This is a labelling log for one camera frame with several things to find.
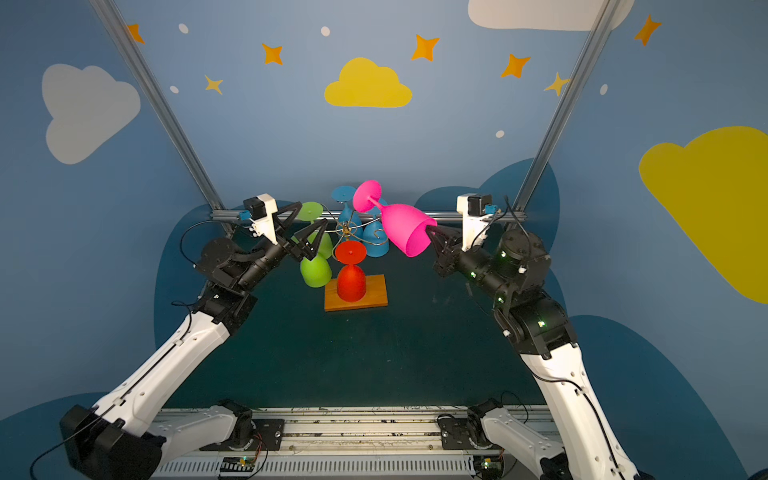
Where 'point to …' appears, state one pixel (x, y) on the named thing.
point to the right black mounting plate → (455, 433)
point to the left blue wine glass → (345, 194)
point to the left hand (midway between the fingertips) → (308, 209)
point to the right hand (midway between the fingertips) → (433, 224)
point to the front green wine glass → (317, 272)
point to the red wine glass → (351, 279)
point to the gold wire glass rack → (350, 229)
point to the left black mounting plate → (269, 435)
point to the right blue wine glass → (374, 236)
